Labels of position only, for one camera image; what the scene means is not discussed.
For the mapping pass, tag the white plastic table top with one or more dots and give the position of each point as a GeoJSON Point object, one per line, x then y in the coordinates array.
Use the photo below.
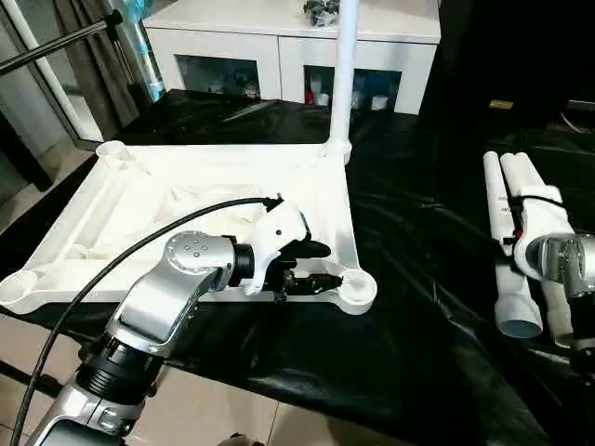
{"type": "Point", "coordinates": [139, 186]}

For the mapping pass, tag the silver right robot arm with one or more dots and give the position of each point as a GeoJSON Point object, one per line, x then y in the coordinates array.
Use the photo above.
{"type": "Point", "coordinates": [553, 255]}

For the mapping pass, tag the black plastic mat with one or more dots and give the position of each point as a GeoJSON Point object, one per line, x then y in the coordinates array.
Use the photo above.
{"type": "Point", "coordinates": [418, 279]}

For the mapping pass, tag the small yellow label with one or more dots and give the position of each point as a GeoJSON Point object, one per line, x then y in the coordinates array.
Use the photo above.
{"type": "Point", "coordinates": [502, 103]}

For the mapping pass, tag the red and white bottle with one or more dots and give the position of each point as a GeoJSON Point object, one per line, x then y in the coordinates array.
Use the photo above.
{"type": "Point", "coordinates": [308, 96]}

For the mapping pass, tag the white cup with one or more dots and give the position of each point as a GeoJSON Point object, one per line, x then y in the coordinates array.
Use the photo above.
{"type": "Point", "coordinates": [379, 103]}

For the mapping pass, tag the white sideboard cabinet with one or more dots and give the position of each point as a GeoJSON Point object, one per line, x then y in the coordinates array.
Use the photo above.
{"type": "Point", "coordinates": [223, 39]}

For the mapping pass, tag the clear bag of dark items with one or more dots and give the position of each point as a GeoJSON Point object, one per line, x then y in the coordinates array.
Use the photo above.
{"type": "Point", "coordinates": [321, 11]}

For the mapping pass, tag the grey brown curtain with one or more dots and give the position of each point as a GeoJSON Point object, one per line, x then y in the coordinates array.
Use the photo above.
{"type": "Point", "coordinates": [93, 79]}

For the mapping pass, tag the white round pipe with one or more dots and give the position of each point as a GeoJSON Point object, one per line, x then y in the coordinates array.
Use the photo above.
{"type": "Point", "coordinates": [60, 83]}

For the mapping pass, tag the grey metal pole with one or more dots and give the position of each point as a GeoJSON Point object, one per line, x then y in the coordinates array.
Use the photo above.
{"type": "Point", "coordinates": [56, 46]}

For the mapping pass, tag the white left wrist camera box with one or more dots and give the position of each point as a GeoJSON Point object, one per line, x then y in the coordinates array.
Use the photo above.
{"type": "Point", "coordinates": [279, 227]}

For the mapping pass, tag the black metal stand frame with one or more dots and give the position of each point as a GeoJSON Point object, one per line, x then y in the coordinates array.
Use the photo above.
{"type": "Point", "coordinates": [28, 376]}

